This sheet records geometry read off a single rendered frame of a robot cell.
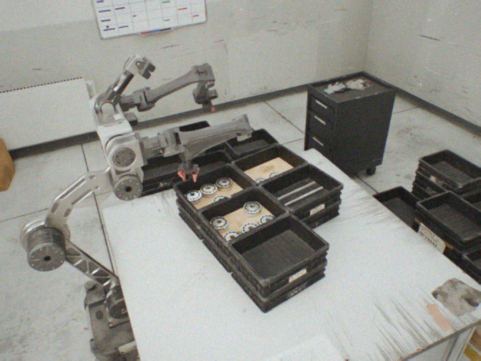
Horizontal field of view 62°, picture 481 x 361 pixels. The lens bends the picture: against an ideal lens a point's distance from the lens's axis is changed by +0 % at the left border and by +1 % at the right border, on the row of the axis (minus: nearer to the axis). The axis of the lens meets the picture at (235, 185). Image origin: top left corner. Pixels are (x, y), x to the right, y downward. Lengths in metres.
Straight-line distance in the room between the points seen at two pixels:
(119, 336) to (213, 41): 3.54
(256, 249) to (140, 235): 0.74
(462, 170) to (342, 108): 1.02
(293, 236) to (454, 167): 1.77
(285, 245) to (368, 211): 0.68
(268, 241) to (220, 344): 0.57
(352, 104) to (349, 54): 2.71
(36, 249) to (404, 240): 1.91
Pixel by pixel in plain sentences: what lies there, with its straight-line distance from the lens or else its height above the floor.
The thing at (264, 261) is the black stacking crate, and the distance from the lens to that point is 2.01.
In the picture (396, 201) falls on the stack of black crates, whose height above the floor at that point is 0.27.
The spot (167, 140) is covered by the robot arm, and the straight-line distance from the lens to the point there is 1.73.
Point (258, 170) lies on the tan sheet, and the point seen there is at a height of 0.83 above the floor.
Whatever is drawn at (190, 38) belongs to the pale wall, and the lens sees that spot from 4.93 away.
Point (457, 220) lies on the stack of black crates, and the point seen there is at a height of 0.49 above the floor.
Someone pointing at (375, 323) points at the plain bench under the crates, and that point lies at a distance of 2.01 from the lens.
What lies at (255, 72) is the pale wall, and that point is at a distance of 5.39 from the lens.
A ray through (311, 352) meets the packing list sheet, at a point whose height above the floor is 0.70.
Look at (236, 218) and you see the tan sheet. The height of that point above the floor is 0.83.
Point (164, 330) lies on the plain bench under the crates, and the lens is 1.97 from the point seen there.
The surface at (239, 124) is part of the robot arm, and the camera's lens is 1.82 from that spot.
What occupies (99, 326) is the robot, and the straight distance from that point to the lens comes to 2.67.
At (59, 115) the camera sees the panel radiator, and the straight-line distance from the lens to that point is 4.82.
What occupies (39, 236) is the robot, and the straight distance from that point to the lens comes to 2.22.
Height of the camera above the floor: 2.30
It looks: 36 degrees down
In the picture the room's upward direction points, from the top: 3 degrees counter-clockwise
